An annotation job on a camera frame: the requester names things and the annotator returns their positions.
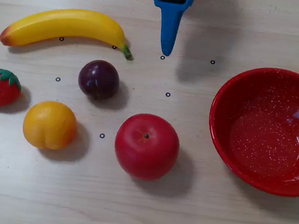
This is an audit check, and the dark purple plum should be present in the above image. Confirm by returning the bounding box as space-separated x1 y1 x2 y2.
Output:
76 57 123 103

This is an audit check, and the yellow banana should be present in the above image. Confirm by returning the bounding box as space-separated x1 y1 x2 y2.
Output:
0 0 138 61

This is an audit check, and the orange yellow round fruit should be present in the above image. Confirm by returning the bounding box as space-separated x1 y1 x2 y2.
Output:
20 98 81 153

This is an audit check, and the red apple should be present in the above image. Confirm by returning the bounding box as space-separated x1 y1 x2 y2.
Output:
110 110 184 185

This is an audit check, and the red speckled bowl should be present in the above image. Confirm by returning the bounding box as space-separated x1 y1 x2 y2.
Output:
201 61 299 199

